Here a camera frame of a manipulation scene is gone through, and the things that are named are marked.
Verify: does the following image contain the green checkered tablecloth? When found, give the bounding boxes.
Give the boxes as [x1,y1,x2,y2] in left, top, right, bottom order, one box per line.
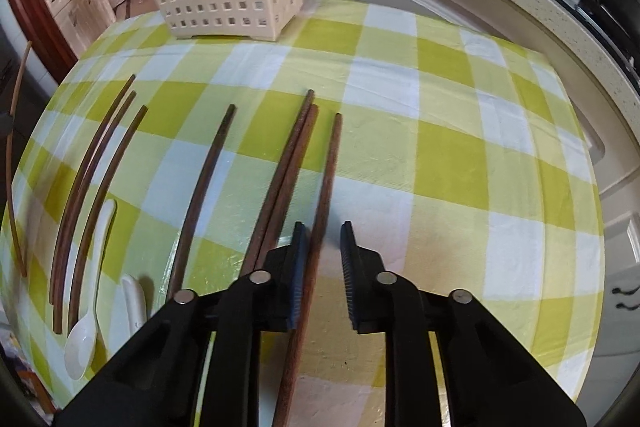
[0,0,609,427]

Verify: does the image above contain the dark brown wooden chopstick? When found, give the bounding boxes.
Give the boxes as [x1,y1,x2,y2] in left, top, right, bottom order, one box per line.
[166,104,236,301]
[240,89,314,277]
[271,113,343,427]
[6,40,32,277]
[48,74,137,306]
[67,104,149,331]
[52,90,138,335]
[254,104,319,270]

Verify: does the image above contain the white kitchen cabinet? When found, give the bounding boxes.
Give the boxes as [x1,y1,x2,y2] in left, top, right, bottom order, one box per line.
[272,0,639,421]

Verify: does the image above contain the white ceramic spoon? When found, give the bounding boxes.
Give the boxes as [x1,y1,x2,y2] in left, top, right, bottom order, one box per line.
[120,274,146,335]
[64,199,117,381]

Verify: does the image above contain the red wooden door frame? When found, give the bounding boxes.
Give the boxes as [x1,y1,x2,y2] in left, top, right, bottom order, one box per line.
[9,0,78,84]

